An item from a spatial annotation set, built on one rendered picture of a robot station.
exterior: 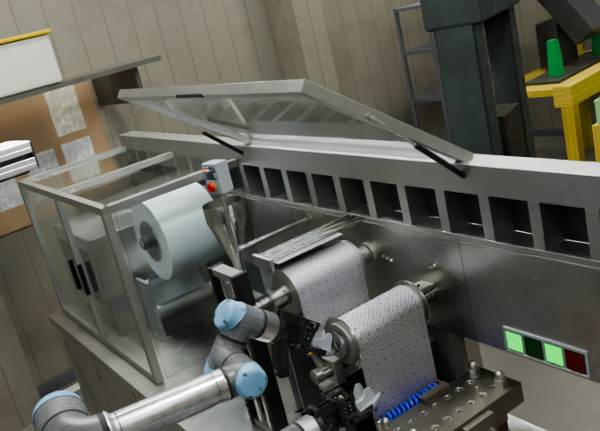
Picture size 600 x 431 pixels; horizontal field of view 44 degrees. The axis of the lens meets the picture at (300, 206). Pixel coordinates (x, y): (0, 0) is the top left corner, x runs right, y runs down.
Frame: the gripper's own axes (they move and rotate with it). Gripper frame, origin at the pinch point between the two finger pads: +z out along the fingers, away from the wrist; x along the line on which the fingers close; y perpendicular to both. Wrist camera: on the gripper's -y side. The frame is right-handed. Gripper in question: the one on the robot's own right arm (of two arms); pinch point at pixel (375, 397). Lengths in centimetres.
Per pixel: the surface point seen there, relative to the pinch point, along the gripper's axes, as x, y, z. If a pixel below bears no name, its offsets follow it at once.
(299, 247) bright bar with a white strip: 30.0, 35.9, 5.7
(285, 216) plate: 76, 30, 30
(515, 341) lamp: -24.3, 9.7, 29.4
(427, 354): -0.3, 3.0, 19.7
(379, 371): -0.2, 6.3, 2.9
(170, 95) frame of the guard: 54, 86, -10
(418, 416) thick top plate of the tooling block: -8.3, -6.1, 6.2
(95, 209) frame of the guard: 108, 50, -25
